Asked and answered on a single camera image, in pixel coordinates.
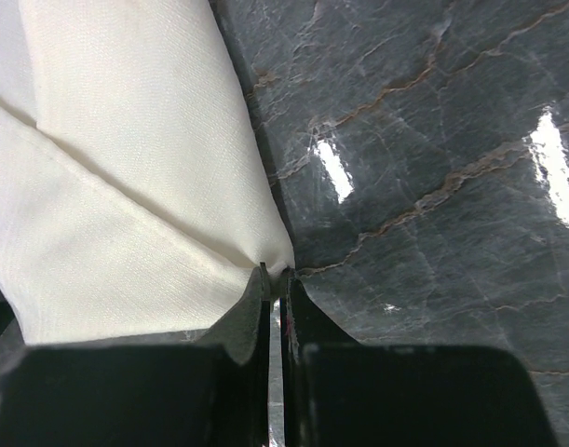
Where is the white cloth napkin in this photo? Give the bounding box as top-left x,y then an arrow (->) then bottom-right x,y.
0,1 -> 294,345

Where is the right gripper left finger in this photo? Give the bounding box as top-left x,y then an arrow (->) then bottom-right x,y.
197,264 -> 271,446

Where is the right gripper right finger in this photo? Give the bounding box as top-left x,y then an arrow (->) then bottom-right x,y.
280,269 -> 358,446

